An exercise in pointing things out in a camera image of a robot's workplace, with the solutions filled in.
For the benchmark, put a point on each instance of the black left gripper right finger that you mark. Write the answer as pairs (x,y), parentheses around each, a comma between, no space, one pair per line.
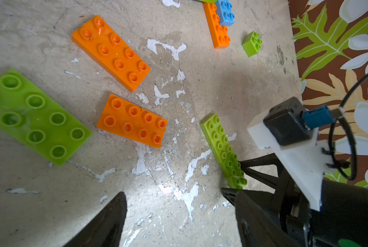
(256,223)

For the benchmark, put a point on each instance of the small lime green lego brick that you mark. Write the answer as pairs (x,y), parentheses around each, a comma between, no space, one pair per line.
(252,44)

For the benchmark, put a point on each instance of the lime green lego plate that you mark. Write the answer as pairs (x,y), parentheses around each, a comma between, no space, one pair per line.
(33,118)
(208,1)
(222,151)

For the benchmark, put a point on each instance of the long orange lego plate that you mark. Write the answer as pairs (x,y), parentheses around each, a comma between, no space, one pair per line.
(218,32)

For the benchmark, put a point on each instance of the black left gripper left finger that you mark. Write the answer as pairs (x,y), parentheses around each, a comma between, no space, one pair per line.
(105,229)

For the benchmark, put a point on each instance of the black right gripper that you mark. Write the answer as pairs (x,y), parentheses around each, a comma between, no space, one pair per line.
(342,220)

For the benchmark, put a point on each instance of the blue lego plate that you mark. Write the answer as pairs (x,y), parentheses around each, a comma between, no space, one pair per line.
(224,11)

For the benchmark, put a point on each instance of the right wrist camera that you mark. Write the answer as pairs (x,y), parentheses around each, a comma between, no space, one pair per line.
(282,129)

